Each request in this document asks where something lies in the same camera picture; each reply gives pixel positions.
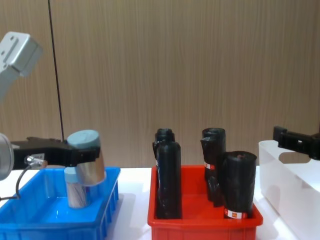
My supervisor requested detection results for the white plastic bin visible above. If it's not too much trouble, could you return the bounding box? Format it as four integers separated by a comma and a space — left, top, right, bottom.
258, 139, 320, 240

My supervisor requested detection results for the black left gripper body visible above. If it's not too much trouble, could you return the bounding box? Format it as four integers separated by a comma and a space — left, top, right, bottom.
10, 136, 77, 172

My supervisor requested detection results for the large clear canister blue lid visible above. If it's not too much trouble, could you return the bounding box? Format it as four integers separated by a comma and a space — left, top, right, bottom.
66, 129, 108, 187

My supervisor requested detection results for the thin dark cable silver plug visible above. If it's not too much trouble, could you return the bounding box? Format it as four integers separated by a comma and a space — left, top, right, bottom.
0, 154, 45, 201

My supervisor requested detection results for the black bag roll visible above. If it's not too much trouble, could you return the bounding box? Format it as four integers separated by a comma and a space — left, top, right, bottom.
152, 140, 183, 220
154, 127, 176, 146
199, 136, 227, 209
201, 127, 227, 141
220, 150, 258, 220

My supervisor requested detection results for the thin black hanging cable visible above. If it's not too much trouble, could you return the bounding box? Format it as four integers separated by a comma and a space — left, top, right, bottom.
47, 0, 65, 141

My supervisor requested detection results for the red plastic bin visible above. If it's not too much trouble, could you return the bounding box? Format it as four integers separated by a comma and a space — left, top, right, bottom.
147, 164, 264, 240

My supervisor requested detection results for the blue plastic bin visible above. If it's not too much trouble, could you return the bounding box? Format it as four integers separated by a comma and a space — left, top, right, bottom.
0, 166, 122, 240

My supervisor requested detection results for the small clear canister blue lid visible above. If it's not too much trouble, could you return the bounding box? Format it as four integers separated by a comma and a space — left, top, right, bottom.
63, 166, 91, 209

